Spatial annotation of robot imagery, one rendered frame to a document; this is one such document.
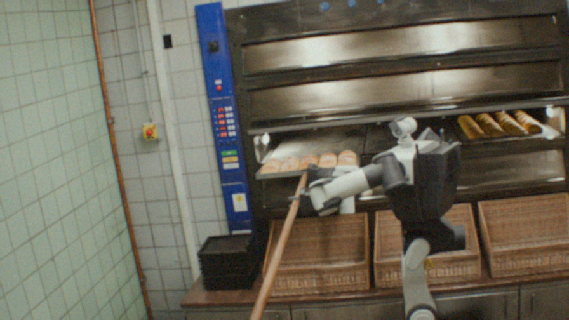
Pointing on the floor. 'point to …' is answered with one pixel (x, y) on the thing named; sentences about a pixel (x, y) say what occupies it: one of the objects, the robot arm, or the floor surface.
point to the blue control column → (221, 66)
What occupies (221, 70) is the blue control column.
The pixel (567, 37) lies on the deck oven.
